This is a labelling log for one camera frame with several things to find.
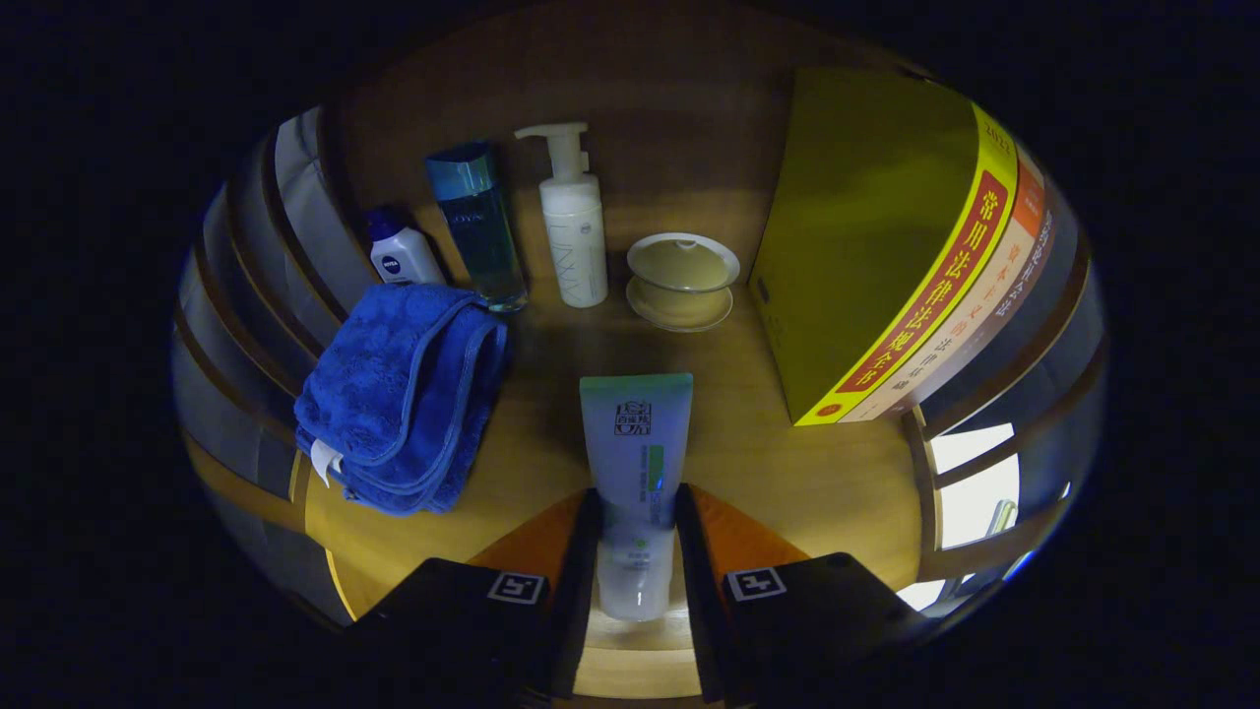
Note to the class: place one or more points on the thick yellow book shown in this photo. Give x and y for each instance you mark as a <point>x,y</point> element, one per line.
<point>856,246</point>

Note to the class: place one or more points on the brown book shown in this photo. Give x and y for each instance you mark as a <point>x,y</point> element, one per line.
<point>1041,241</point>

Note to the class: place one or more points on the wooden cabinet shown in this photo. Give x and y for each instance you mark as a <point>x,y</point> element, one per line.
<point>669,118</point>

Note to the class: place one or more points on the teal tall bottle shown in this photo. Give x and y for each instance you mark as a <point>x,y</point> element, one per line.
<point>482,236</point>

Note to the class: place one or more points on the small white blue-capped bottle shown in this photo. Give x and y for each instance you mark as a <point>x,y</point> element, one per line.
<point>404,261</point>

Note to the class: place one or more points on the wooden countertop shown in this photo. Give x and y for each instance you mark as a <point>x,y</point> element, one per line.
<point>768,473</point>

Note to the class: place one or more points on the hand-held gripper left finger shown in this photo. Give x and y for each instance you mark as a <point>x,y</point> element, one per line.
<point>581,591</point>

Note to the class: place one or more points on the orange and white book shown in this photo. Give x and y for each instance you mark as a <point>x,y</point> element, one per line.
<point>1027,202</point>

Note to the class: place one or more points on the white and green tube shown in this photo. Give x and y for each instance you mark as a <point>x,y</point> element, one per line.
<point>635,453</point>

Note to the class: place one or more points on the white pump bottle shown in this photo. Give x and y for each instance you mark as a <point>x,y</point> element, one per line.
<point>576,236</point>

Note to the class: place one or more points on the beige lidded tea cup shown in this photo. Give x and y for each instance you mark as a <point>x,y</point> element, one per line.
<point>679,266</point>

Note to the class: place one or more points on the blue towel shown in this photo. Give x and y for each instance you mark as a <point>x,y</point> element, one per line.
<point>394,394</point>

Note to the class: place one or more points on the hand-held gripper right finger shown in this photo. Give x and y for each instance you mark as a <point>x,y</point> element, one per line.
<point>694,591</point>

